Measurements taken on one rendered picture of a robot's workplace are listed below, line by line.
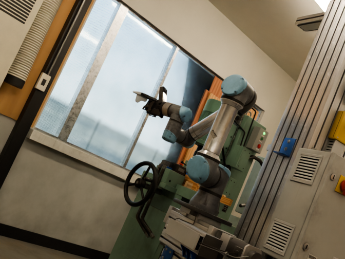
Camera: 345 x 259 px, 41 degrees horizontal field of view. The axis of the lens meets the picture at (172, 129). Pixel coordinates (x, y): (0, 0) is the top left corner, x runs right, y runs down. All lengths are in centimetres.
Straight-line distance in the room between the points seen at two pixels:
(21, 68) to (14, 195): 102
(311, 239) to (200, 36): 312
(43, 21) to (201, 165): 189
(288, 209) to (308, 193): 11
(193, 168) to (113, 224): 241
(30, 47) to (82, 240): 178
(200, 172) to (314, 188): 51
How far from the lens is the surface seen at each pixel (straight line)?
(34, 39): 354
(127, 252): 302
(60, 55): 374
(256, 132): 319
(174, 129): 230
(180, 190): 282
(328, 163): 191
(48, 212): 405
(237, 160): 306
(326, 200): 192
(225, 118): 216
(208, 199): 221
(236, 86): 216
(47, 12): 358
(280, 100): 575
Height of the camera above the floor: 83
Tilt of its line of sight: 7 degrees up
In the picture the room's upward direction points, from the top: 24 degrees clockwise
